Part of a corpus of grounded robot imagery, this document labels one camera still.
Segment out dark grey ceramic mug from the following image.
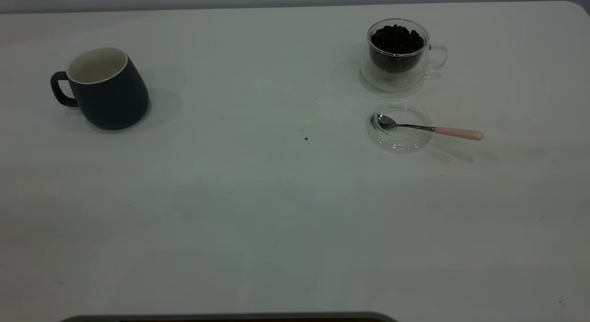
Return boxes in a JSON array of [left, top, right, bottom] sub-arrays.
[[50, 47, 150, 131]]

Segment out clear double-wall glass cup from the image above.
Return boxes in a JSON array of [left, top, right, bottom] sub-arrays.
[[360, 18, 448, 92]]

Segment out clear glass saucer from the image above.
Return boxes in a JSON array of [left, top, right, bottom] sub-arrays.
[[367, 102, 434, 153]]

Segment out metal spoon with pink handle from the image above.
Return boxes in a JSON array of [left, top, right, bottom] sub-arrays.
[[376, 113, 484, 141]]

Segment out dark coffee beans pile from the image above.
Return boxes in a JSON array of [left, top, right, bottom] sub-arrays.
[[370, 24, 425, 74]]

